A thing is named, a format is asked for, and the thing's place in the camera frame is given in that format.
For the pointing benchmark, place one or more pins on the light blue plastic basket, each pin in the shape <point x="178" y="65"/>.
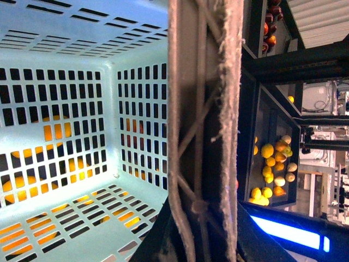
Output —
<point x="83" y="128"/>

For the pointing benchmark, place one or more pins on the yellow lemon large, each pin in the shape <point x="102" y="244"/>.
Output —
<point x="267" y="151"/>

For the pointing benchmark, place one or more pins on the black fruit display tray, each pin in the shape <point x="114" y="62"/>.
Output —
<point x="275" y="157"/>

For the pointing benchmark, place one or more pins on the pile of red apples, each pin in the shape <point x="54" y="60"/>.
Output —
<point x="273" y="15"/>

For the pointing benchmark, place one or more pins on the blue lit robot panel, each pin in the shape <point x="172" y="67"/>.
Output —
<point x="293" y="234"/>

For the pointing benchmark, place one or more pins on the black metal frame bar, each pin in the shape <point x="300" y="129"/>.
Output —
<point x="322" y="63"/>

